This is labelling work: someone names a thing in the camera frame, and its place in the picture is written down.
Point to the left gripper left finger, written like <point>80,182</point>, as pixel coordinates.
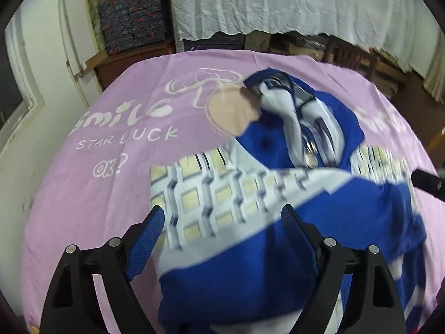
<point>71,304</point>

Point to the white lace curtain cloth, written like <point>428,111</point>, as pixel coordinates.
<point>387,25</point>

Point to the white boards leaning on wall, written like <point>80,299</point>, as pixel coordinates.
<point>78,29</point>

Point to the dark wooden chair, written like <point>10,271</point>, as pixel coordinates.
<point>346,55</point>

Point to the window with metal frame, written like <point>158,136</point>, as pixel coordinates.
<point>32,100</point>

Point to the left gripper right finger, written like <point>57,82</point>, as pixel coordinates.
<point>372,304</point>

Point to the beige patterned window curtain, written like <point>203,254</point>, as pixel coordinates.
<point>434,83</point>

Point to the blue red white hooded jacket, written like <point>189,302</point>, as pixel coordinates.
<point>225,262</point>

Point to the brown wooden cabinet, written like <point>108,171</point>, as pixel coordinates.
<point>112,66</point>

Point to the pink printed bed sheet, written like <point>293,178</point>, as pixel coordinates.
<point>166,108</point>

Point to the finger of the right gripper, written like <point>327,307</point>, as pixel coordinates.
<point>429,183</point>

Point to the stack of patterned storage boxes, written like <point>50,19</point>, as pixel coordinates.
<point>128,24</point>

